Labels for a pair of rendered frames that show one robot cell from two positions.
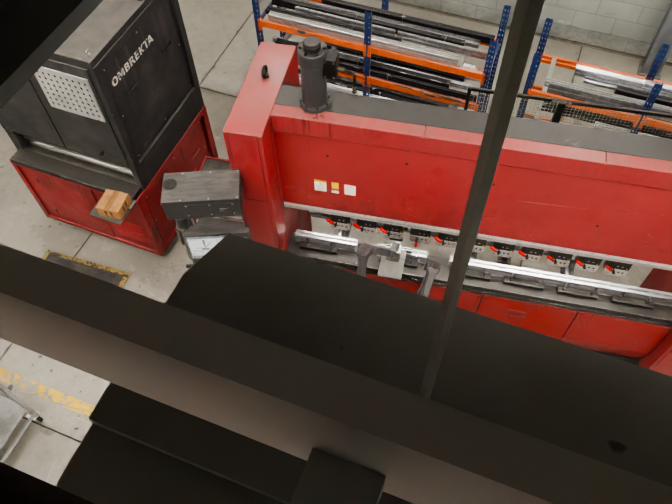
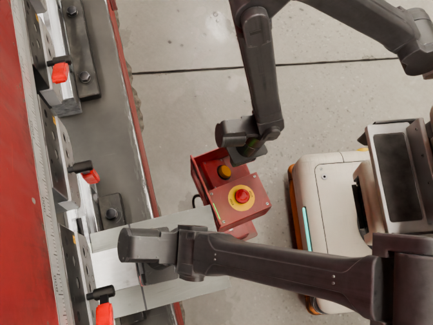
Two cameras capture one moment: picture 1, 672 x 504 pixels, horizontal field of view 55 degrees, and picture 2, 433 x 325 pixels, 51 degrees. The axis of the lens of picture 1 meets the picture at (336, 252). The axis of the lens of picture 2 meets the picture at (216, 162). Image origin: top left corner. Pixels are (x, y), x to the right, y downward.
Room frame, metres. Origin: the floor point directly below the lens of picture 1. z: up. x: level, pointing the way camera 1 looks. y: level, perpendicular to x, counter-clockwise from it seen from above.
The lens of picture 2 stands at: (2.59, -0.32, 1.97)
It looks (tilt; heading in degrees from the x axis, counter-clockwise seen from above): 73 degrees down; 232
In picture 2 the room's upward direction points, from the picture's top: 10 degrees clockwise
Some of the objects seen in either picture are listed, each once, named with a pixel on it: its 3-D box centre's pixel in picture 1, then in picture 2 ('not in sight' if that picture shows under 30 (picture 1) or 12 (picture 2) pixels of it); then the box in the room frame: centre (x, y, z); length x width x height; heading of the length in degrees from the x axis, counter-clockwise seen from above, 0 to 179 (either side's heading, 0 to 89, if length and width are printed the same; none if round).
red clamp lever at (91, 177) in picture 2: not in sight; (85, 174); (2.66, -0.60, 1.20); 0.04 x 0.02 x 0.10; 166
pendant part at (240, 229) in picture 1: (220, 242); not in sight; (2.57, 0.81, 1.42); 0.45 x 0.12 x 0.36; 92
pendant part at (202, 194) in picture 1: (211, 224); not in sight; (2.65, 0.86, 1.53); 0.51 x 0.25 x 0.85; 92
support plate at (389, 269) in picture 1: (392, 263); (160, 260); (2.61, -0.42, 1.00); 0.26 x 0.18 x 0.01; 166
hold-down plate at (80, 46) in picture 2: (470, 274); (80, 48); (2.55, -1.03, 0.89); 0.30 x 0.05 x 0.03; 76
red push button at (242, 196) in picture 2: not in sight; (241, 196); (2.35, -0.49, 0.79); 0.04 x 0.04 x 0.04
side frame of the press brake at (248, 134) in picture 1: (277, 197); not in sight; (3.16, 0.44, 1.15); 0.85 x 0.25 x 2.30; 166
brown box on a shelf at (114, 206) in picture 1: (110, 203); not in sight; (3.24, 1.81, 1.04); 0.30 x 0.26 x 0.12; 67
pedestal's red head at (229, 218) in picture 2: not in sight; (230, 186); (2.36, -0.54, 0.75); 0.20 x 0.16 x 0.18; 85
